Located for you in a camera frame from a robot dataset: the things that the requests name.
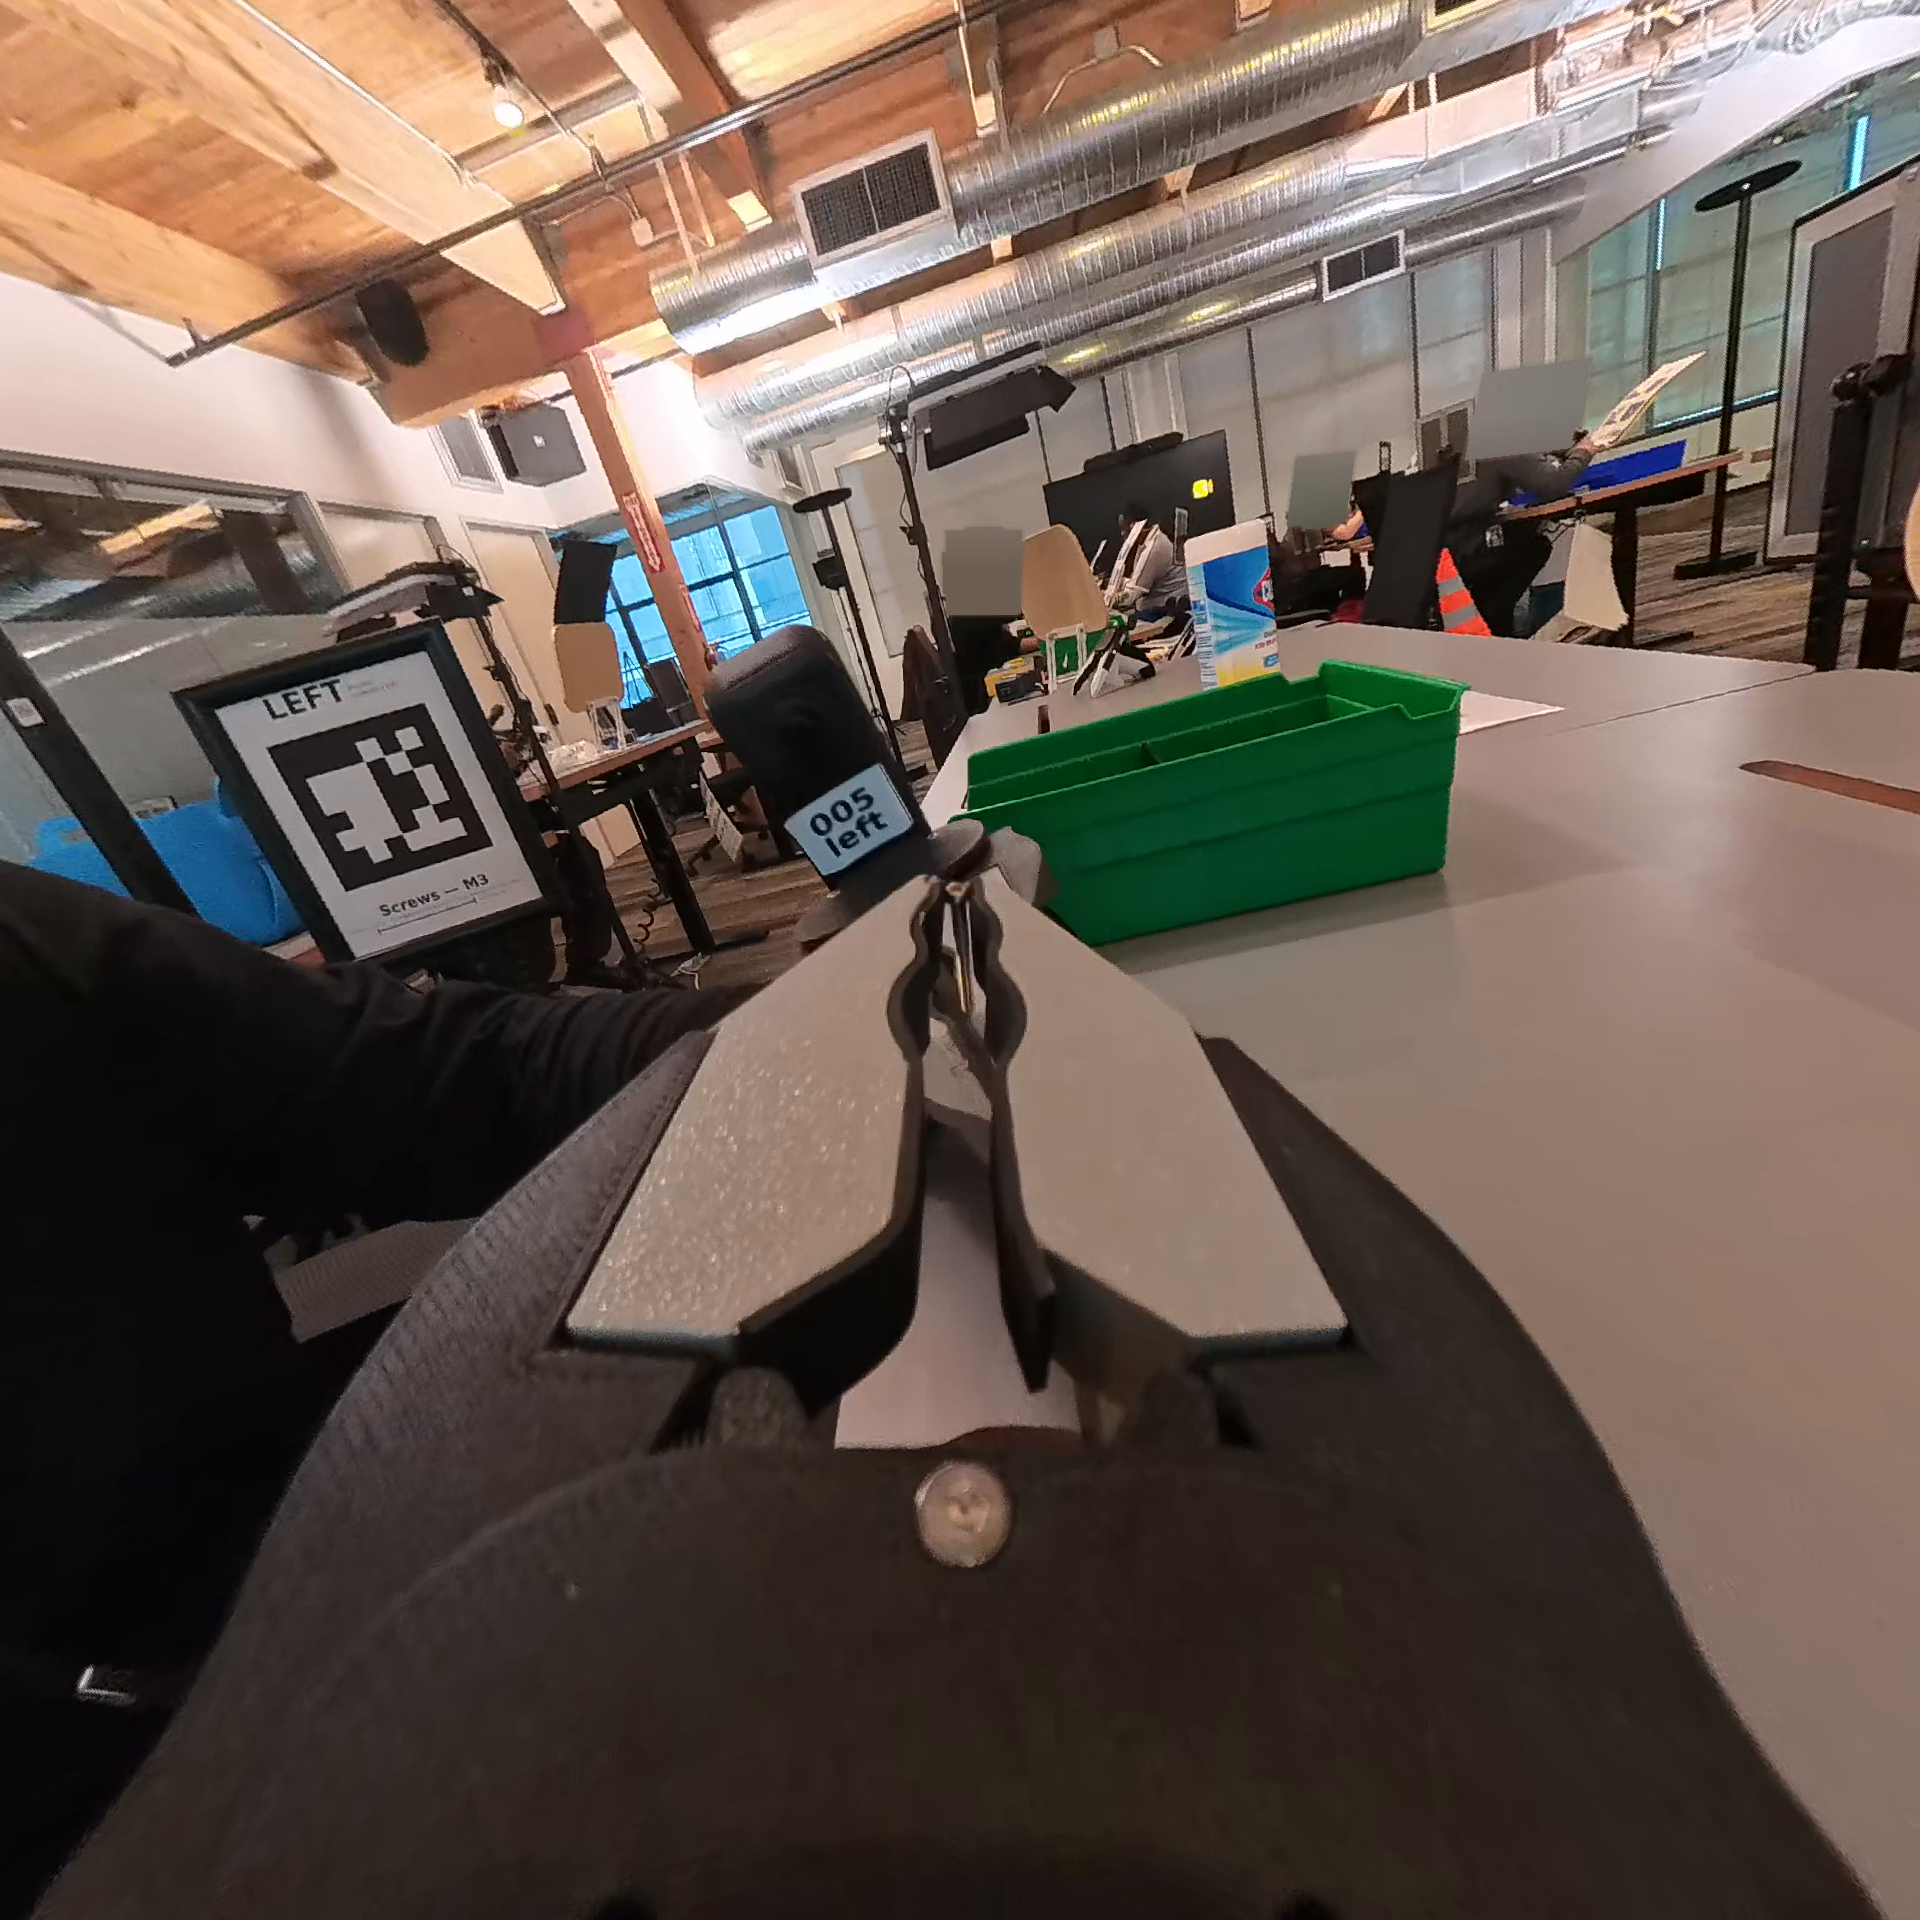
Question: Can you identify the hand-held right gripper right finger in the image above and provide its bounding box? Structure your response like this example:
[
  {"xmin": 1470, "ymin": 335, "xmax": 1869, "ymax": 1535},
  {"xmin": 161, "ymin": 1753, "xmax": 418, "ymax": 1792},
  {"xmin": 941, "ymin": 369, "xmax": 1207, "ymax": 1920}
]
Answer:
[{"xmin": 962, "ymin": 879, "xmax": 1349, "ymax": 1450}]

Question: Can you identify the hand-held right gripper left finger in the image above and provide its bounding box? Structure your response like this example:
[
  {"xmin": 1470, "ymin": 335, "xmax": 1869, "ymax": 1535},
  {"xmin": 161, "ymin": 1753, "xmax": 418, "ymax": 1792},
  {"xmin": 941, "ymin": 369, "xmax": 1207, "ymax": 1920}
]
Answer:
[{"xmin": 564, "ymin": 879, "xmax": 958, "ymax": 1423}]

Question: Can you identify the green plastic bin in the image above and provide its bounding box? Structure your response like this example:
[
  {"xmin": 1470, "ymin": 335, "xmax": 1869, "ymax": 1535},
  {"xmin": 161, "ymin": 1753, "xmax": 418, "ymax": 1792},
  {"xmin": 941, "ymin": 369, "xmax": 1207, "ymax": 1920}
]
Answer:
[{"xmin": 962, "ymin": 660, "xmax": 1470, "ymax": 951}]

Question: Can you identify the person's left forearm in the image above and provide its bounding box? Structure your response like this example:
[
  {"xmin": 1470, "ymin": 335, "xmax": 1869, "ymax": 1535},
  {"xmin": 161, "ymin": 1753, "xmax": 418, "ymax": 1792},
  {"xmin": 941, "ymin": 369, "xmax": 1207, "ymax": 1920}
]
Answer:
[{"xmin": 0, "ymin": 862, "xmax": 758, "ymax": 1246}]

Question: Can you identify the wooden top office desk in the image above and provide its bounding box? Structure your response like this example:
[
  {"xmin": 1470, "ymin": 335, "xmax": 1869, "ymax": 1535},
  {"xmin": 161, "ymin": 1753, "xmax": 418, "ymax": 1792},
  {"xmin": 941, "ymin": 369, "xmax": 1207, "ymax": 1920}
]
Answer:
[{"xmin": 516, "ymin": 718, "xmax": 723, "ymax": 963}]

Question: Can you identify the grey desk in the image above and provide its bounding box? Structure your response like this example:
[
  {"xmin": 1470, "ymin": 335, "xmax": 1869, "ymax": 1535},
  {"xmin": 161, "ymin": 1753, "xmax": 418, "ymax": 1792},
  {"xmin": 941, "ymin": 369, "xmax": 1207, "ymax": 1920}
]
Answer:
[{"xmin": 921, "ymin": 621, "xmax": 1920, "ymax": 1920}]

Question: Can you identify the large window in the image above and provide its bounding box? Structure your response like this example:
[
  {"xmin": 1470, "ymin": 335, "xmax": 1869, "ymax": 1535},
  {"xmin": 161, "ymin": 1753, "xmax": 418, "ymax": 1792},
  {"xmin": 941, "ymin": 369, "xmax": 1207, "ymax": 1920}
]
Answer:
[{"xmin": 661, "ymin": 508, "xmax": 813, "ymax": 663}]

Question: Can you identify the black studio light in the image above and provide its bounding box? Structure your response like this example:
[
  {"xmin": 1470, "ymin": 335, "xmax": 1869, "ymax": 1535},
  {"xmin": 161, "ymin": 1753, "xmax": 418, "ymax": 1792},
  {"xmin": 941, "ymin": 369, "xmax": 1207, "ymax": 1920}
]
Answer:
[{"xmin": 901, "ymin": 345, "xmax": 1078, "ymax": 473}]

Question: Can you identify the black speaker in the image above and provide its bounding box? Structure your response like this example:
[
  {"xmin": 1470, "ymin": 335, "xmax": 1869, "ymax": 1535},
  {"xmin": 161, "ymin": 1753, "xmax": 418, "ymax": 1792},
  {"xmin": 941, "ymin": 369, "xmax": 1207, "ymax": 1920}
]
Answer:
[
  {"xmin": 488, "ymin": 402, "xmax": 589, "ymax": 487},
  {"xmin": 353, "ymin": 278, "xmax": 436, "ymax": 369}
]

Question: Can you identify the framed marker sign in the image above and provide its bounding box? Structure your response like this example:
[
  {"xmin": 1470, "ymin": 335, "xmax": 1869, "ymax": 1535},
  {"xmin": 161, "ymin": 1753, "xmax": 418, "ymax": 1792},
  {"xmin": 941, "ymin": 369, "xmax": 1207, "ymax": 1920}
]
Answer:
[{"xmin": 173, "ymin": 617, "xmax": 563, "ymax": 970}]

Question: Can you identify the wipes canister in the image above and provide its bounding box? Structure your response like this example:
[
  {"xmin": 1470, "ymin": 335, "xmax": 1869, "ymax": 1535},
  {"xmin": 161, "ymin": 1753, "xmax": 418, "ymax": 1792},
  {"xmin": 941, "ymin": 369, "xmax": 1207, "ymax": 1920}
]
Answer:
[{"xmin": 1186, "ymin": 521, "xmax": 1281, "ymax": 691}]

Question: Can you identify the person's black clothing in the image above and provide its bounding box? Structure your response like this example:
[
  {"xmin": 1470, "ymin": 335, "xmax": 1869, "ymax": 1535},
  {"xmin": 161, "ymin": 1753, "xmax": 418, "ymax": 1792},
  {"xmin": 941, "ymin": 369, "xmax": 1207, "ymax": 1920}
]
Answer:
[{"xmin": 0, "ymin": 1198, "xmax": 377, "ymax": 1920}]

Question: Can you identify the black floor lamp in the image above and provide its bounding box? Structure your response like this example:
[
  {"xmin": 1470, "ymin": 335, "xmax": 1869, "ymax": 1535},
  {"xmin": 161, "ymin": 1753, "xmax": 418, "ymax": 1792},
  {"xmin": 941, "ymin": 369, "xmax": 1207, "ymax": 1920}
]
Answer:
[{"xmin": 1672, "ymin": 157, "xmax": 1802, "ymax": 584}]

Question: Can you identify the grey panel on black stand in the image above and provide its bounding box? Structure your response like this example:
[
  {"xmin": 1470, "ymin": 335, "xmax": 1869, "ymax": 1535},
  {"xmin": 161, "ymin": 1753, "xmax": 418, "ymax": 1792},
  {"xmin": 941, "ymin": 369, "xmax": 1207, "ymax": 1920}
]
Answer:
[{"xmin": 1763, "ymin": 157, "xmax": 1920, "ymax": 670}]

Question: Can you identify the black wall screen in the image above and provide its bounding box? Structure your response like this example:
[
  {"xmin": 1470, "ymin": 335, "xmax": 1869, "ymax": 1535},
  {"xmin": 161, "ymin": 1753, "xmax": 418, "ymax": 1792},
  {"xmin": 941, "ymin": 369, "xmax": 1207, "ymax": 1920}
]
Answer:
[{"xmin": 1043, "ymin": 432, "xmax": 1234, "ymax": 556}]

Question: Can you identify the silver air duct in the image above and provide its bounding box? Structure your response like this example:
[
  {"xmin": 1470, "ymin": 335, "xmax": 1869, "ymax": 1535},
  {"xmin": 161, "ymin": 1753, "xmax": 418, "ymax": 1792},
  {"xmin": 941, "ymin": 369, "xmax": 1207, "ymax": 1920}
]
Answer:
[
  {"xmin": 694, "ymin": 173, "xmax": 1590, "ymax": 452},
  {"xmin": 647, "ymin": 0, "xmax": 1427, "ymax": 354}
]

